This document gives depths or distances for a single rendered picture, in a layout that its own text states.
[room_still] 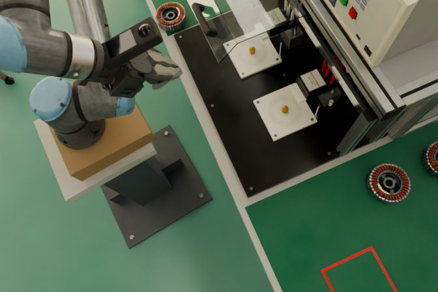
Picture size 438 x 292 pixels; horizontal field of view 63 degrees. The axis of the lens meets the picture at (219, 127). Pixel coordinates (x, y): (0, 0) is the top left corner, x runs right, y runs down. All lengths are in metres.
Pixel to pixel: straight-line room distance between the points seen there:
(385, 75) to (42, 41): 0.68
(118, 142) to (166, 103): 0.97
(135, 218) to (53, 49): 1.42
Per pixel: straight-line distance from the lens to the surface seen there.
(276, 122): 1.14
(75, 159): 1.18
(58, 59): 0.61
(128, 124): 1.17
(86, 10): 0.97
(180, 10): 1.39
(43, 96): 1.03
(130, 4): 2.55
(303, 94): 1.08
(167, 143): 1.98
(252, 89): 1.20
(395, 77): 0.88
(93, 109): 0.99
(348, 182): 1.15
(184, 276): 1.87
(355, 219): 1.13
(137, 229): 1.92
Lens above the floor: 1.84
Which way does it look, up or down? 68 degrees down
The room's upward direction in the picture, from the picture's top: 14 degrees counter-clockwise
